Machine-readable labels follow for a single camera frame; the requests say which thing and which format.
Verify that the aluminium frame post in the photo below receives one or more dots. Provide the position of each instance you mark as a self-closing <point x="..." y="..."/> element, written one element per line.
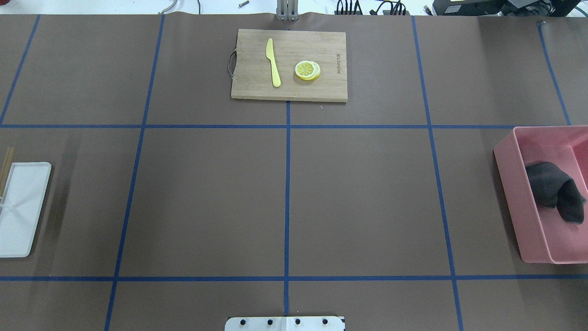
<point x="287" y="10"/>

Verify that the white rectangular tray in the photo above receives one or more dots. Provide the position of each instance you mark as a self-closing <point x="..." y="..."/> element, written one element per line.
<point x="21" y="206"/>

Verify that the grey microfibre cloth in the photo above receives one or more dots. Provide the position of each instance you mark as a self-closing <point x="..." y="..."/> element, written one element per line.
<point x="555" y="189"/>

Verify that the wooden stick near tray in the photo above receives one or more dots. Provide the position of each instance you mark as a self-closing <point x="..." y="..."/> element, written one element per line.
<point x="6" y="166"/>

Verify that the pink plastic bin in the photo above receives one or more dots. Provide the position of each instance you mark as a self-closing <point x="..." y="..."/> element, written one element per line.
<point x="542" y="235"/>

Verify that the yellow plastic knife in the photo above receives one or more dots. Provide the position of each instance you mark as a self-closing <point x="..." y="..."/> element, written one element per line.
<point x="275" y="77"/>

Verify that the wooden cutting board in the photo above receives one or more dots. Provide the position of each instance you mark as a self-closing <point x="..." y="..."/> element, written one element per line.
<point x="251" y="77"/>

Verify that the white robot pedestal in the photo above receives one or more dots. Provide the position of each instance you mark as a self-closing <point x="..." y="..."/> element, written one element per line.
<point x="286" y="323"/>

